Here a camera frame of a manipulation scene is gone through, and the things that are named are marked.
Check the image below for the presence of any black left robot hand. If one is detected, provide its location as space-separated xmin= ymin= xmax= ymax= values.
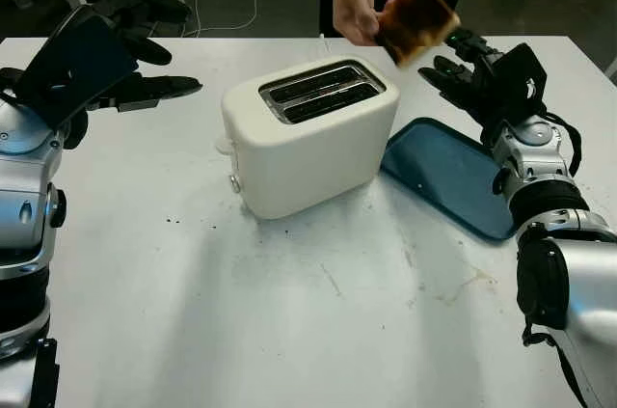
xmin=12 ymin=0 xmax=203 ymax=132

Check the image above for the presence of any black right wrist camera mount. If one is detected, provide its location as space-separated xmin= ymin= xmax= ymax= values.
xmin=480 ymin=122 xmax=505 ymax=150

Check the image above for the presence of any blue rectangular tray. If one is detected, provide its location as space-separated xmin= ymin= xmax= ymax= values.
xmin=380 ymin=117 xmax=520 ymax=241

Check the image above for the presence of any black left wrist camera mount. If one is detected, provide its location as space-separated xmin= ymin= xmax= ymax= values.
xmin=61 ymin=111 xmax=91 ymax=151

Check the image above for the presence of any white two-slot toaster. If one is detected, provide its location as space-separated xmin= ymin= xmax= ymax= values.
xmin=214 ymin=57 xmax=401 ymax=221

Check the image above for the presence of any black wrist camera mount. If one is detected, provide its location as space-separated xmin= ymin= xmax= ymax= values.
xmin=61 ymin=111 xmax=91 ymax=151
xmin=480 ymin=122 xmax=505 ymax=150

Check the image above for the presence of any person's bare right hand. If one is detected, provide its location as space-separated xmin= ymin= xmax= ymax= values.
xmin=333 ymin=0 xmax=383 ymax=47

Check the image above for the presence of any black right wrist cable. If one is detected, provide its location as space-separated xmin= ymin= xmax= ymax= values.
xmin=542 ymin=111 xmax=583 ymax=177

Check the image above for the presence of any browned toast slice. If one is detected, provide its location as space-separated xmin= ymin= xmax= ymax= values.
xmin=375 ymin=0 xmax=461 ymax=67

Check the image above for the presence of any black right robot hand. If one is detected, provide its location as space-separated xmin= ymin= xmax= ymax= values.
xmin=417 ymin=26 xmax=549 ymax=133

